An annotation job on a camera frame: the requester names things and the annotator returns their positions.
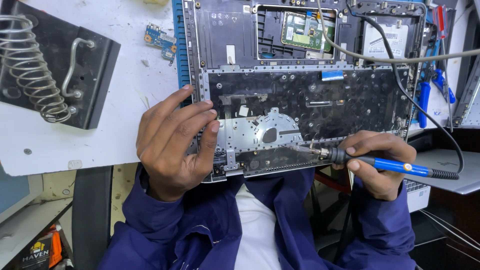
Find person's left hand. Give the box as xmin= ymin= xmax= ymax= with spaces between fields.
xmin=135 ymin=84 xmax=221 ymax=202

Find person's right hand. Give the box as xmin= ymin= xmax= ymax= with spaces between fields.
xmin=332 ymin=130 xmax=417 ymax=202

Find blue soldering iron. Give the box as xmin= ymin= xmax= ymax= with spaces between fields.
xmin=289 ymin=145 xmax=460 ymax=181

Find laptop palmrest chassis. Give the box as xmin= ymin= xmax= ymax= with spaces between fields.
xmin=182 ymin=0 xmax=428 ymax=184

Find blue ribbon connector tab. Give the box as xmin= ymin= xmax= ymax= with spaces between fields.
xmin=321 ymin=70 xmax=345 ymax=82

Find black chair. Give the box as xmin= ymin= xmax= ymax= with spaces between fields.
xmin=71 ymin=165 xmax=114 ymax=270

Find small blue circuit board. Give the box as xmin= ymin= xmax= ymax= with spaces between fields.
xmin=144 ymin=22 xmax=178 ymax=62

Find grey laptop case part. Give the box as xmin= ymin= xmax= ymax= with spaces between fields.
xmin=452 ymin=56 xmax=480 ymax=129

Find laptop hard drive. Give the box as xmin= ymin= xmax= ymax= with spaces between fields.
xmin=361 ymin=20 xmax=410 ymax=65

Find black soldering iron stand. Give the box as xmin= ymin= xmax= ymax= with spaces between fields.
xmin=0 ymin=0 xmax=122 ymax=130

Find green touchpad circuit board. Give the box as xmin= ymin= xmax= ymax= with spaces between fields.
xmin=280 ymin=11 xmax=337 ymax=53

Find orange and black packet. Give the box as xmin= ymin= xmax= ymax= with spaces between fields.
xmin=17 ymin=224 xmax=64 ymax=270

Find black soldering iron cable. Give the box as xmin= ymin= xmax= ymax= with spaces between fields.
xmin=345 ymin=0 xmax=466 ymax=175

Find blue handled pliers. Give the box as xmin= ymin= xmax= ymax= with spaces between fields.
xmin=416 ymin=35 xmax=457 ymax=129

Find grey cable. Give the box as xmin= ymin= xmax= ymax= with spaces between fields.
xmin=316 ymin=0 xmax=480 ymax=64

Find red handled screwdriver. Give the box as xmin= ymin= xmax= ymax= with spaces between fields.
xmin=432 ymin=5 xmax=454 ymax=133

